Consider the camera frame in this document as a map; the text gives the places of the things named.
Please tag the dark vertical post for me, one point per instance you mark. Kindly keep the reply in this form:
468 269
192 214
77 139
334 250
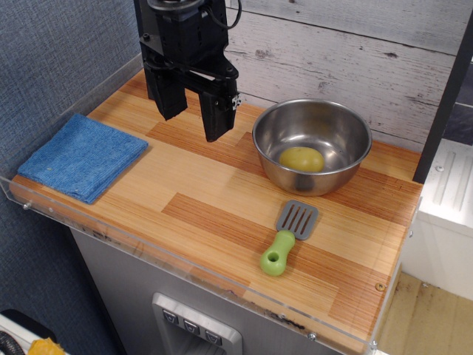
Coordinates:
447 102

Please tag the white ribbed appliance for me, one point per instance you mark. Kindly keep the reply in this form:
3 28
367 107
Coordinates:
438 246

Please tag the grey cabinet control panel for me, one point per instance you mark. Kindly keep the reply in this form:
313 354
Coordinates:
185 330

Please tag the yellow-green potato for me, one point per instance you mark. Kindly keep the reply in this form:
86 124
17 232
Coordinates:
301 158

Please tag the yellow object at corner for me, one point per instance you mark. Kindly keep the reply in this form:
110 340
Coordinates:
45 347

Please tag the blue towel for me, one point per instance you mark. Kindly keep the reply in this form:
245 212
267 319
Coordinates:
83 158

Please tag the clear acrylic table guard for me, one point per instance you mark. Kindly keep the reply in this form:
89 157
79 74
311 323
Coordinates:
186 224

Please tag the stainless steel bowl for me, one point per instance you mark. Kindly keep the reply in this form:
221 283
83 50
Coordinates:
341 135

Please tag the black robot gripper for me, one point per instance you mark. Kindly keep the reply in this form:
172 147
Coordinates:
183 43

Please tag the green handled grey spatula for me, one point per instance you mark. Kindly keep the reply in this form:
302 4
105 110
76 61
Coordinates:
295 222

